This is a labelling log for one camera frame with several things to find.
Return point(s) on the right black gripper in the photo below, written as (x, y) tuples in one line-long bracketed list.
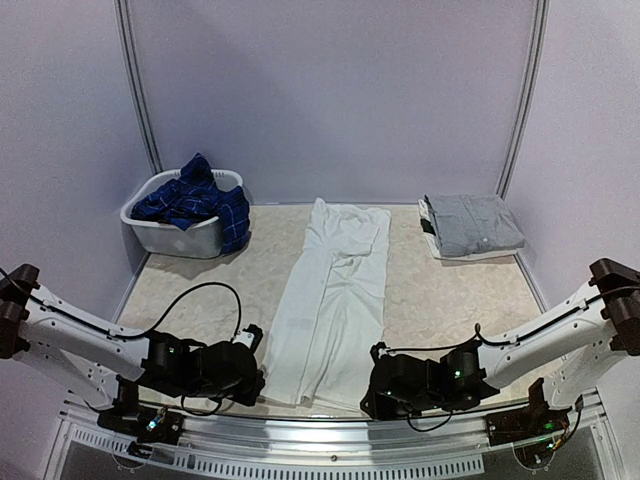
[(373, 390)]

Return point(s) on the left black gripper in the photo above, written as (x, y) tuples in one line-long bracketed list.
[(248, 394)]

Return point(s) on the white t-shirt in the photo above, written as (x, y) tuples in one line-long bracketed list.
[(332, 309)]

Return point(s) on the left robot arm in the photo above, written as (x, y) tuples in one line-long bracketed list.
[(98, 360)]

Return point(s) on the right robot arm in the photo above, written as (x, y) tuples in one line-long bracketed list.
[(589, 332)]

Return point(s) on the white plastic laundry basket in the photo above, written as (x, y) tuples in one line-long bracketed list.
[(207, 239)]

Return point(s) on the folded white garment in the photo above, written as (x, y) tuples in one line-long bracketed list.
[(427, 225)]

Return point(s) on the blue plaid shirt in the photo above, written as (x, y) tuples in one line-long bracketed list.
[(192, 199)]

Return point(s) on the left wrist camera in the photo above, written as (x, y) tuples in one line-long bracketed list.
[(250, 337)]

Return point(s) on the aluminium front rail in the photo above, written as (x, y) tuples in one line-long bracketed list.
[(236, 447)]

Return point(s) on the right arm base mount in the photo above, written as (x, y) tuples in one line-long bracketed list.
[(535, 431)]

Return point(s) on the left corner wall post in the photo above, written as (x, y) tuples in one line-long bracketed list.
[(124, 22)]

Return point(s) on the corner wall post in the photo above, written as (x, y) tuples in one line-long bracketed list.
[(530, 74), (124, 22)]

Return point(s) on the right corner wall post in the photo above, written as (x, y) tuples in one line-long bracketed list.
[(530, 74)]

